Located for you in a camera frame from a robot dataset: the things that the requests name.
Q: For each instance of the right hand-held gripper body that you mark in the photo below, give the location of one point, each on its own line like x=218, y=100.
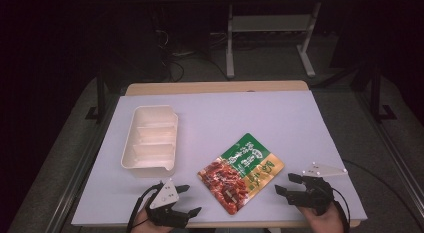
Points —
x=315, y=193

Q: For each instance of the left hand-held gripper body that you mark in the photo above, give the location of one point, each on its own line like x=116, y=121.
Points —
x=165, y=196

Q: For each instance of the green and red food packet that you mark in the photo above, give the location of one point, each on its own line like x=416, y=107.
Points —
x=241, y=174

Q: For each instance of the white divided plastic container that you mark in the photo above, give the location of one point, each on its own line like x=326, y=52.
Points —
x=151, y=143

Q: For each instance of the person's right hand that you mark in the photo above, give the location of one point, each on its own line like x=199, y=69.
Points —
x=320, y=221

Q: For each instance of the person's left hand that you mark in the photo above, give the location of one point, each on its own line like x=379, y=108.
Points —
x=143, y=225

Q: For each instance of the white table mat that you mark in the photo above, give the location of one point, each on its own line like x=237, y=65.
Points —
x=266, y=119

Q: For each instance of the black metal stand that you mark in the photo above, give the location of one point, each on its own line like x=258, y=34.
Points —
x=376, y=93
x=100, y=93

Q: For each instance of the metal frame rail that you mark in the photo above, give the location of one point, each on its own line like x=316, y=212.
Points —
x=78, y=169
x=396, y=159

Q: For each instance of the white metal desk frame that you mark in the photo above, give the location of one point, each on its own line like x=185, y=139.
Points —
x=230, y=43

